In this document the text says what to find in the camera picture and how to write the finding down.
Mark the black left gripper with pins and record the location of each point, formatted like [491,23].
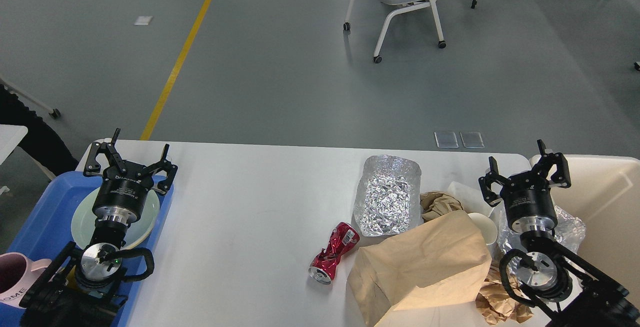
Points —
[124,194]

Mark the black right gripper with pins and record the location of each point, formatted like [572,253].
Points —
[527,199]

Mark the green plate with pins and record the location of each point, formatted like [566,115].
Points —
[83,221]

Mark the brown paper bag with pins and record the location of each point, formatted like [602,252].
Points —
[439,263]

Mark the aluminium foil tray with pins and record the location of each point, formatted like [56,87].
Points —
[387,198]

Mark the pink HOME mug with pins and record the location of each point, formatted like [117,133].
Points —
[17,275]

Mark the dark teal mug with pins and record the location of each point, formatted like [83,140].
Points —
[71,280]

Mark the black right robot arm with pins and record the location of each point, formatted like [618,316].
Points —
[544,273]

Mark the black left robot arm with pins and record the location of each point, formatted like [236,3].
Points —
[80,286]

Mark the white paper cup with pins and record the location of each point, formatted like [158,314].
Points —
[487,226]

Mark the clear plastic wrap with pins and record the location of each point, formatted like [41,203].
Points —
[570,232]

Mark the beige plastic bin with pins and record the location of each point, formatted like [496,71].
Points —
[605,195]

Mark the crumpled brown paper upper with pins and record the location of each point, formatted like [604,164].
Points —
[435,204]

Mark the crumpled brown paper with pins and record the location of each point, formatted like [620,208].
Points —
[494,303]
[435,204]

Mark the dark seated figure left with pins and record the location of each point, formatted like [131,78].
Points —
[41,142]

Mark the crumpled brown paper lower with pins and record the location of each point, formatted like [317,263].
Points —
[494,303]

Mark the crushed red soda can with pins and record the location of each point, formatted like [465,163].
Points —
[342,240]

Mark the white table frame left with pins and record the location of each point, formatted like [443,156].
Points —
[53,112]

